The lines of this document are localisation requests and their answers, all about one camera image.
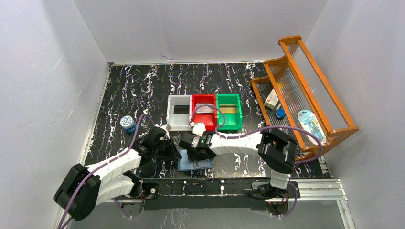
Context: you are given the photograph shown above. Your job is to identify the black card in white bin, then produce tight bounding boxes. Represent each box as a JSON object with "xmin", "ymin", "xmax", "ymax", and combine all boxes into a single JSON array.
[{"xmin": 173, "ymin": 105, "xmax": 190, "ymax": 115}]

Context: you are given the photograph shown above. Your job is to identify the small blue object on shelf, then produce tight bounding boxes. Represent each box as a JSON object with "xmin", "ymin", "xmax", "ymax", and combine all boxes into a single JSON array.
[{"xmin": 275, "ymin": 108, "xmax": 286, "ymax": 119}]

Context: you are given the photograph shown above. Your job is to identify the green plastic bin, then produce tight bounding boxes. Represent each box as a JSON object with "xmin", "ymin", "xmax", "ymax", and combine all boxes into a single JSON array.
[{"xmin": 216, "ymin": 94, "xmax": 243, "ymax": 131}]

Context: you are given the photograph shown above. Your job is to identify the white plastic bin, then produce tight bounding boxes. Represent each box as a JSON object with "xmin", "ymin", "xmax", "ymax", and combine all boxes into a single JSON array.
[{"xmin": 166, "ymin": 95, "xmax": 192, "ymax": 132}]

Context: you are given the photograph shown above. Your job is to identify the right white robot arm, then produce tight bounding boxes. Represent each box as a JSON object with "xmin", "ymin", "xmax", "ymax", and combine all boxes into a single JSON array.
[{"xmin": 178, "ymin": 126, "xmax": 298, "ymax": 198}]

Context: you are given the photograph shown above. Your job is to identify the blue card holder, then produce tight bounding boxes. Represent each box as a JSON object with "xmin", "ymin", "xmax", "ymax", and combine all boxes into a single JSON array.
[{"xmin": 178, "ymin": 149, "xmax": 213, "ymax": 171}]

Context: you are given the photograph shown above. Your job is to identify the aluminium rail frame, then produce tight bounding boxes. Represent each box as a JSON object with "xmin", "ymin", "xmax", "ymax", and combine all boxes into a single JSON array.
[{"xmin": 68, "ymin": 179, "xmax": 354, "ymax": 229}]

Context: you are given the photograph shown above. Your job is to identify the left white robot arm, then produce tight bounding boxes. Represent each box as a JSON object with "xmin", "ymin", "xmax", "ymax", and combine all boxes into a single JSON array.
[{"xmin": 53, "ymin": 124, "xmax": 179, "ymax": 221}]

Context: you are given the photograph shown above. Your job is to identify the gold card in green bin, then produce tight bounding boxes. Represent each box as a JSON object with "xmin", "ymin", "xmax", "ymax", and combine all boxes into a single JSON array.
[{"xmin": 219, "ymin": 104, "xmax": 238, "ymax": 114}]

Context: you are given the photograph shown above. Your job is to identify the red plastic bin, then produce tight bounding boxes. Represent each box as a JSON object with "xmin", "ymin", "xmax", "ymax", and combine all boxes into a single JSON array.
[{"xmin": 191, "ymin": 94, "xmax": 217, "ymax": 131}]

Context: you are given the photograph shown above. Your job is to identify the blue round tape tin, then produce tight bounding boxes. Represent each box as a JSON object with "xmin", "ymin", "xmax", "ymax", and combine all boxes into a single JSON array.
[{"xmin": 119, "ymin": 115, "xmax": 137, "ymax": 135}]

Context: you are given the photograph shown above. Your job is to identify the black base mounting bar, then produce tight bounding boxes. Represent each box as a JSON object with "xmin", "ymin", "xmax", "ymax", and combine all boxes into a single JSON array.
[{"xmin": 143, "ymin": 178, "xmax": 288, "ymax": 210}]

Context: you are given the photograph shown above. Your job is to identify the blue blister pack toy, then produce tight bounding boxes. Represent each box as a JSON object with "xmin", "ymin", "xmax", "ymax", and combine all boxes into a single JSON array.
[{"xmin": 297, "ymin": 110, "xmax": 327, "ymax": 144}]

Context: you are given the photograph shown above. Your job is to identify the orange wooden shelf rack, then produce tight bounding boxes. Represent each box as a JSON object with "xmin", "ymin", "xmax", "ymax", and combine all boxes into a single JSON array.
[{"xmin": 251, "ymin": 35, "xmax": 359, "ymax": 163}]

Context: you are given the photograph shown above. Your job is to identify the small red white box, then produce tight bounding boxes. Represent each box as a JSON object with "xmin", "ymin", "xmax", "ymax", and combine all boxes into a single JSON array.
[{"xmin": 264, "ymin": 89, "xmax": 280, "ymax": 110}]

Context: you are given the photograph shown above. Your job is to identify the white credit card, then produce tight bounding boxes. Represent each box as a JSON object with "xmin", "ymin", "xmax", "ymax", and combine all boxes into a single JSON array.
[{"xmin": 195, "ymin": 103, "xmax": 214, "ymax": 114}]

